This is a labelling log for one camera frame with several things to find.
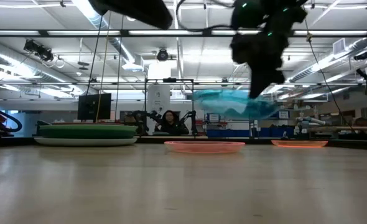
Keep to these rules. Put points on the white framed sign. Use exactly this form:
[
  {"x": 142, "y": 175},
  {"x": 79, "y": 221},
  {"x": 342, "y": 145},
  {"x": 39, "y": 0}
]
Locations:
[{"x": 214, "y": 118}]

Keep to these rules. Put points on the black computer monitor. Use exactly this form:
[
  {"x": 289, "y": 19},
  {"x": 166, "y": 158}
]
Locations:
[{"x": 106, "y": 105}]

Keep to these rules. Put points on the white column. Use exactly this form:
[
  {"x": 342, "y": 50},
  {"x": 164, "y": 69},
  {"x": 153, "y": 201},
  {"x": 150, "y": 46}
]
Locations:
[{"x": 158, "y": 96}]

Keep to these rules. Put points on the dark teal plastic plate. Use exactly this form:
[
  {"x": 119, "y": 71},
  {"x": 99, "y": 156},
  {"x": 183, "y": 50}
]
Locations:
[{"x": 87, "y": 133}]

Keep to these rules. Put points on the white plastic plate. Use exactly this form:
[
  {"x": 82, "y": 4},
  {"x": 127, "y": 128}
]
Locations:
[{"x": 84, "y": 142}]

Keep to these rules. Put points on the blue floor crate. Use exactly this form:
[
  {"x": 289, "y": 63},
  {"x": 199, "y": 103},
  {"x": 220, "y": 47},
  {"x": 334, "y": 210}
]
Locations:
[{"x": 227, "y": 133}]

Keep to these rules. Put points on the black light bar frame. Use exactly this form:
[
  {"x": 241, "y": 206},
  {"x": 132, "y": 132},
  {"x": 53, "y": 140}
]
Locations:
[{"x": 124, "y": 32}]

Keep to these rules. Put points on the background black robot arm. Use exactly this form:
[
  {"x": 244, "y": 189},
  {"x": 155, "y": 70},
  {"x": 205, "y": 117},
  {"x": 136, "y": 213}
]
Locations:
[
  {"x": 140, "y": 119},
  {"x": 193, "y": 121}
]

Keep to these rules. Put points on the translucent pink plastic plate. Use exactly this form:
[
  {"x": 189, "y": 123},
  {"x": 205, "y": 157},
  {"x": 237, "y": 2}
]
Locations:
[{"x": 203, "y": 147}]

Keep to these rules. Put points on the small black mounted camera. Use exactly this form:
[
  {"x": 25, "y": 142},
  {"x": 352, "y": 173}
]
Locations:
[{"x": 360, "y": 56}]

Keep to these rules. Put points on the black table frame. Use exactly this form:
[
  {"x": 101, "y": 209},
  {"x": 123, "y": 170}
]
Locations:
[{"x": 152, "y": 140}]

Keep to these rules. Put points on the large orange bowl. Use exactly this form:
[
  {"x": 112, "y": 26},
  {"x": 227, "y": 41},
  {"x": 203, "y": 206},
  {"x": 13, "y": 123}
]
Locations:
[{"x": 298, "y": 144}]

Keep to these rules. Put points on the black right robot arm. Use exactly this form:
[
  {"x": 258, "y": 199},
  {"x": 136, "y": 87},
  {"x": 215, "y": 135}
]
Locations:
[{"x": 249, "y": 14}]

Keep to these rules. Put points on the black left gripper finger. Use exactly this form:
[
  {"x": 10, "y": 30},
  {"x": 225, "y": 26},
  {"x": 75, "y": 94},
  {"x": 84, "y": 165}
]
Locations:
[{"x": 133, "y": 11}]

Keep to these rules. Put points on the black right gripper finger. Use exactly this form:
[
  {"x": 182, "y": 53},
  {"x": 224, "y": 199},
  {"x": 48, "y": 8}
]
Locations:
[{"x": 262, "y": 81}]

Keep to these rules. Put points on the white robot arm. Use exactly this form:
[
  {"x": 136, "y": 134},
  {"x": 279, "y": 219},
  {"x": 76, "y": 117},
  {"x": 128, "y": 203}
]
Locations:
[{"x": 311, "y": 120}]

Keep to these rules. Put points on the black camera cluster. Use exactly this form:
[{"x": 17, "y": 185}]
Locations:
[{"x": 42, "y": 53}]

